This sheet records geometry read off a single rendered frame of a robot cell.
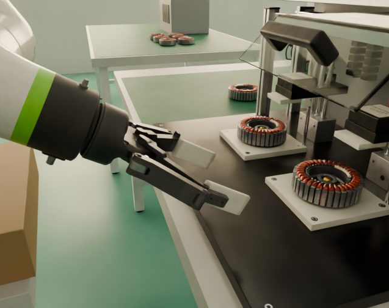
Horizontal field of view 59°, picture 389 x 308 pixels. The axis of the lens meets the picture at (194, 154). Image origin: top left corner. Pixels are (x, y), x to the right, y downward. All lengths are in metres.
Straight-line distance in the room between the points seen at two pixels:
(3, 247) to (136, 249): 1.22
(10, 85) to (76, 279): 1.28
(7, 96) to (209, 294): 0.33
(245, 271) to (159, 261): 1.16
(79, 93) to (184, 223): 0.28
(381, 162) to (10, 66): 0.60
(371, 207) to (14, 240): 0.52
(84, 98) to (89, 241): 1.41
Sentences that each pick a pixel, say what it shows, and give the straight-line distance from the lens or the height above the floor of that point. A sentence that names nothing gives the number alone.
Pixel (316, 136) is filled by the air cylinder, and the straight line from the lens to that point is 0.85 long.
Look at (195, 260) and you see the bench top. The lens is 0.52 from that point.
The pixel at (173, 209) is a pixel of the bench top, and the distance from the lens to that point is 0.61.
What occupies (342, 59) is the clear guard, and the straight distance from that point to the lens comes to 0.37.
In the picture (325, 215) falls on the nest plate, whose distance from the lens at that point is 0.58.
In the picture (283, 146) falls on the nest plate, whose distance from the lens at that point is 0.79.
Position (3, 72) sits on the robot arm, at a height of 1.02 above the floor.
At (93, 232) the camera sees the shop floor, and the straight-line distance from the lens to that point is 1.83.
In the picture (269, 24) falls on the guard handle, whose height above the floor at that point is 1.06.
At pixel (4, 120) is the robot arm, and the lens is 0.40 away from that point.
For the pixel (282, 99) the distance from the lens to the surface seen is 0.78.
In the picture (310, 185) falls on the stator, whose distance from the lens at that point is 0.58.
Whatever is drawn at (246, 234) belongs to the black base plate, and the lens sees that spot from 0.53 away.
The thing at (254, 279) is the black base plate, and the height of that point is 0.77.
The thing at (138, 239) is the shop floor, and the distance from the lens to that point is 1.74.
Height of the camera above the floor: 1.10
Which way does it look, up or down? 26 degrees down
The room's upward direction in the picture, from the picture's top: straight up
